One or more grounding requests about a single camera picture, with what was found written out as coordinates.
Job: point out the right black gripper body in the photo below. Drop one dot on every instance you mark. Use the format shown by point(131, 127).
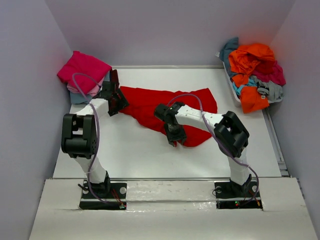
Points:
point(175, 135)

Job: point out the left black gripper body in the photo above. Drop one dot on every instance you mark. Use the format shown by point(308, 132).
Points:
point(116, 99)

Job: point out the red t shirt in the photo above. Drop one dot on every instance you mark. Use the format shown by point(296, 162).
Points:
point(143, 102)

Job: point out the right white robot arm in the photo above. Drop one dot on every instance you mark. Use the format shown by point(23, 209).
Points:
point(228, 131)

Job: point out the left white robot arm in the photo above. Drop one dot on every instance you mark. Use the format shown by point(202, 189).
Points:
point(80, 138)

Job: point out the maroon folded t shirt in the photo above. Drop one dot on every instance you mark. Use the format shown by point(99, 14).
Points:
point(113, 76)

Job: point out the pink folded t shirt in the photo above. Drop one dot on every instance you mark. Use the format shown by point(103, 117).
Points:
point(87, 85)

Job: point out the magenta folded t shirt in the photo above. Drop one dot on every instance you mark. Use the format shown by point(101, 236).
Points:
point(83, 64)

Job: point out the grey-blue folded t shirt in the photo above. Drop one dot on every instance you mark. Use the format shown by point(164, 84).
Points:
point(77, 98)

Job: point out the white laundry basket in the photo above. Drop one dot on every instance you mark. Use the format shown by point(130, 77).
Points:
point(236, 99)

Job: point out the light blue t shirt in pile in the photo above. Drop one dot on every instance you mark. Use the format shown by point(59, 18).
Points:
point(238, 89)

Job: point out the orange t shirt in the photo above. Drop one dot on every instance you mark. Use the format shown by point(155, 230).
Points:
point(243, 62)

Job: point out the teal-grey t shirt in pile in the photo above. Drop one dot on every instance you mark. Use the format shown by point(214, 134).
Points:
point(230, 46)

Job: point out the grey t shirt in pile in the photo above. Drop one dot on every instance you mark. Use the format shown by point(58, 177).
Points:
point(272, 91)

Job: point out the magenta t shirt in pile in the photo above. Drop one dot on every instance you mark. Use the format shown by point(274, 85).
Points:
point(276, 76)

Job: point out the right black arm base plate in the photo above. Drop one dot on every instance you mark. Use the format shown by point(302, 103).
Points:
point(231, 197)

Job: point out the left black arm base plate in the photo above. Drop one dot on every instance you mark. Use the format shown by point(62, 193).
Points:
point(114, 200)

